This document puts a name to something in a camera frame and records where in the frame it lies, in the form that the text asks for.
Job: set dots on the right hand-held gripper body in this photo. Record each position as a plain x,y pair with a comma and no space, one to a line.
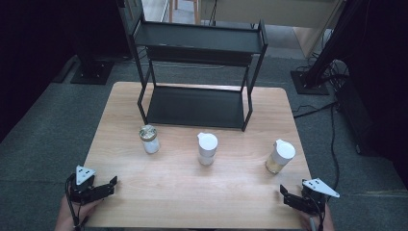
316,195

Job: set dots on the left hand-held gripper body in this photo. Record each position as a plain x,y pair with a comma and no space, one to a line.
81,189

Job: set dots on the gold-lidded glass seasoning jar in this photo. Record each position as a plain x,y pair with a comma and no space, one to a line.
149,139

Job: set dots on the white-lidded jar with white contents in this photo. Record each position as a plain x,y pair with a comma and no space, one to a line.
207,149

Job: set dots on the black metal two-tier shelf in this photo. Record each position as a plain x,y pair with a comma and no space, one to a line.
195,106

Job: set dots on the person's right hand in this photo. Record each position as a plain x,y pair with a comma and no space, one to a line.
327,221

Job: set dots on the person's left hand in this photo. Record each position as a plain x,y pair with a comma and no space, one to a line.
69,215

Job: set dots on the white-lidded jar with yellow contents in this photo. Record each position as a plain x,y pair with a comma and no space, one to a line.
280,157

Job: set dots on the dark equipment case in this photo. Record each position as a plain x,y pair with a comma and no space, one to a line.
356,118

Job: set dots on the black stand with square base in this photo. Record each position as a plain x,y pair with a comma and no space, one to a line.
93,72

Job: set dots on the black slanted stand with base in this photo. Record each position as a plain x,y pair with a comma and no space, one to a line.
309,82

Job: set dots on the beige desk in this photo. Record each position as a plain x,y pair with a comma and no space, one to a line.
272,12

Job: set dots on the wooden chair legs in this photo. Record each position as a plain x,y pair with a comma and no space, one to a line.
183,9

